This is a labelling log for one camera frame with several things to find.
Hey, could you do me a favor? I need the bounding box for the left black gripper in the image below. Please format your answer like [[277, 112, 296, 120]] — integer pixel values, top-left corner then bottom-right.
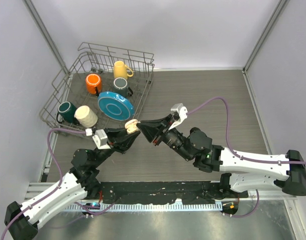
[[92, 125, 140, 168]]

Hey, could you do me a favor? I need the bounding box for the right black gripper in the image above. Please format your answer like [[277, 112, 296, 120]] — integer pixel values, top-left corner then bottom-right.
[[137, 114, 193, 162]]

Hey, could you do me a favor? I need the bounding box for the beige earbud case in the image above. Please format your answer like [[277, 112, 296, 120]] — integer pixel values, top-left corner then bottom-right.
[[124, 119, 139, 134]]

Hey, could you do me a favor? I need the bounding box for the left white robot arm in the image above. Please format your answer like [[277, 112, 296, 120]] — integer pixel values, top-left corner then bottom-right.
[[1, 128, 140, 240]]

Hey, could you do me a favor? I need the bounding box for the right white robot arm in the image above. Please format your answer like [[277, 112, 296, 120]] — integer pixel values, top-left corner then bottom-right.
[[136, 114, 306, 198]]

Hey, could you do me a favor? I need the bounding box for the blue ceramic plate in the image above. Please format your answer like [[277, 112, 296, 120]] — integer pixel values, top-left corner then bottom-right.
[[97, 91, 135, 121]]

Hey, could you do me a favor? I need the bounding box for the cream textured cup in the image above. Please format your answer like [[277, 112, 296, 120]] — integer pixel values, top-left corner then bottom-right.
[[74, 105, 98, 128]]

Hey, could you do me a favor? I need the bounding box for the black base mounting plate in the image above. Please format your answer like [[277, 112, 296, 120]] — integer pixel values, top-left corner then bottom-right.
[[85, 181, 249, 205]]

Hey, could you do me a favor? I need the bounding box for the grey mug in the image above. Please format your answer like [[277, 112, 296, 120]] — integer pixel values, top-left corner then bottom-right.
[[112, 77, 133, 98]]

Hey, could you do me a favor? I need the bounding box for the dark green mug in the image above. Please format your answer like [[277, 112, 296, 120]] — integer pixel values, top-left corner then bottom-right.
[[56, 101, 79, 125]]

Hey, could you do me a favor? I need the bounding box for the orange mug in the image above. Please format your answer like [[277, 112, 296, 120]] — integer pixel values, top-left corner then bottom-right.
[[85, 73, 102, 95]]

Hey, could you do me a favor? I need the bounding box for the yellow mug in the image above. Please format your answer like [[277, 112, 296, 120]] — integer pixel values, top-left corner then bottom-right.
[[113, 60, 134, 80]]

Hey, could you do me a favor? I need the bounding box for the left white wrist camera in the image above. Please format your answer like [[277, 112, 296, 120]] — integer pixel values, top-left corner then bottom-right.
[[92, 129, 110, 150]]

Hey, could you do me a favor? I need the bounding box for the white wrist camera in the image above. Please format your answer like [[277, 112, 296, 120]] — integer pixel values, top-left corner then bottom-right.
[[169, 103, 188, 130], [92, 129, 110, 150]]

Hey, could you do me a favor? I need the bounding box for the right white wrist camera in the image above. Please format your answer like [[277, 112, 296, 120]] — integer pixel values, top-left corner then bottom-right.
[[169, 103, 188, 130]]

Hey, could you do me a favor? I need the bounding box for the grey wire dish rack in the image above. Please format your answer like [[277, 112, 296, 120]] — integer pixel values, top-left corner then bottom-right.
[[39, 42, 154, 131]]

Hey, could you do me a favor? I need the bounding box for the white slotted cable duct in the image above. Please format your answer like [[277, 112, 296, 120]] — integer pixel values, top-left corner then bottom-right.
[[62, 202, 223, 213]]

